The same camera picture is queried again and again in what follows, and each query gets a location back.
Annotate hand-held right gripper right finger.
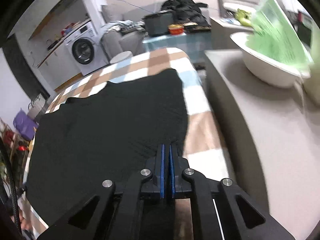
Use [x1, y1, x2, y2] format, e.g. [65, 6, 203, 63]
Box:
[169, 144, 295, 240]

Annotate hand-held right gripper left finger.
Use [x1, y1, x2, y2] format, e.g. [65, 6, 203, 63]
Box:
[37, 144, 165, 240]

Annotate black knit sweater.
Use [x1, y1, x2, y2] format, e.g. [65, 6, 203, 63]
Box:
[24, 68, 189, 228]

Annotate grey curved ledge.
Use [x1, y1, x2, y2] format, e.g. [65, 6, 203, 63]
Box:
[204, 49, 320, 233]

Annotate checked blanket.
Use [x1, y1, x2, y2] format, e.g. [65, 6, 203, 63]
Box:
[21, 47, 233, 233]

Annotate white round stool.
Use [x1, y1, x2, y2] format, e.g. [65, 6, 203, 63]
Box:
[110, 51, 133, 64]

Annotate side table with blue cloth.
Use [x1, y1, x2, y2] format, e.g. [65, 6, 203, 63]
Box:
[142, 30, 213, 63]

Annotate white bowl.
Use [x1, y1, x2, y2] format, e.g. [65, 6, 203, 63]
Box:
[230, 32, 303, 88]

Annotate grey sofa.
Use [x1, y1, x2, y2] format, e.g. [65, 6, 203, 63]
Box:
[101, 5, 147, 58]

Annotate red tin can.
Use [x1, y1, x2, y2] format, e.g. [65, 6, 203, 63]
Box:
[167, 24, 185, 35]

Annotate white washing machine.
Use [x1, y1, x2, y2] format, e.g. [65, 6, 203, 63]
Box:
[65, 21, 110, 77]

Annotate black food tray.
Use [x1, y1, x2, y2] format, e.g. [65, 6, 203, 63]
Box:
[184, 22, 212, 33]

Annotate purple bag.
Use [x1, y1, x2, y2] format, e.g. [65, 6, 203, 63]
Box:
[12, 109, 38, 140]

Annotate black slow cooker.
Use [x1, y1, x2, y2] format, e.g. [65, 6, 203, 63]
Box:
[144, 9, 174, 37]

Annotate white kitchen base cabinet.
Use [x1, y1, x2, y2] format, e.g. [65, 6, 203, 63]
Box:
[37, 17, 90, 90]

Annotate black jacket pile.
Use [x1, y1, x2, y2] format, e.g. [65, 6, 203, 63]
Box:
[161, 0, 209, 27]

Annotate green plush toy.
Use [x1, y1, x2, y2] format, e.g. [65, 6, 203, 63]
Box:
[234, 9, 253, 27]

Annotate dark door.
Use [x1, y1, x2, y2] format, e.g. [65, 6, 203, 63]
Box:
[0, 34, 50, 100]

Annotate black cable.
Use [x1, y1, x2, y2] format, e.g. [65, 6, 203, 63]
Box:
[0, 137, 25, 233]

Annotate white kitchen wall cabinet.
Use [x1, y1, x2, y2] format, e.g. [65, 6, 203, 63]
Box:
[29, 0, 83, 40]

